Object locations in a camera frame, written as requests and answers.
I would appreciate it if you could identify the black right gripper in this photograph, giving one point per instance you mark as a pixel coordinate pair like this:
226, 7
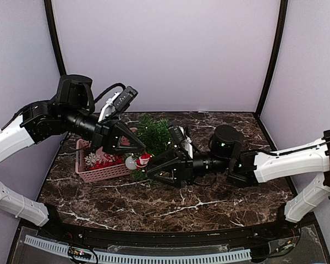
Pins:
183, 171

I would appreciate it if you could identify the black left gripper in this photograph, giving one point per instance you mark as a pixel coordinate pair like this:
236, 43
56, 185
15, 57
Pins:
104, 135

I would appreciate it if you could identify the white ball ornament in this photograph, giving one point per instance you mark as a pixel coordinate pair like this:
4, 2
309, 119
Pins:
130, 163

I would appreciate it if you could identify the red santa ornament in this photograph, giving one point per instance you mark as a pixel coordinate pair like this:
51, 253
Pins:
143, 160

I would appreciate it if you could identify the small green christmas tree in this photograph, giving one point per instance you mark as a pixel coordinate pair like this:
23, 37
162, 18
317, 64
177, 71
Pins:
154, 134

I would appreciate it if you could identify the pink plastic basket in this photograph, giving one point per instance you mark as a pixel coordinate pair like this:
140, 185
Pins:
110, 166

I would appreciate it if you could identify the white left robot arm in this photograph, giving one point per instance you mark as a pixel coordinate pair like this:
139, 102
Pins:
14, 138

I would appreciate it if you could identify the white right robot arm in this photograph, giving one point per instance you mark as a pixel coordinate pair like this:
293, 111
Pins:
308, 159

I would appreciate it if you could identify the white snowflake ornament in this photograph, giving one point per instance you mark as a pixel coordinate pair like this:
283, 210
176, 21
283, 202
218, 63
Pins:
91, 160

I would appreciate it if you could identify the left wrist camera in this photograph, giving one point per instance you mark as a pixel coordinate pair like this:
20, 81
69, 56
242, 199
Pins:
117, 104

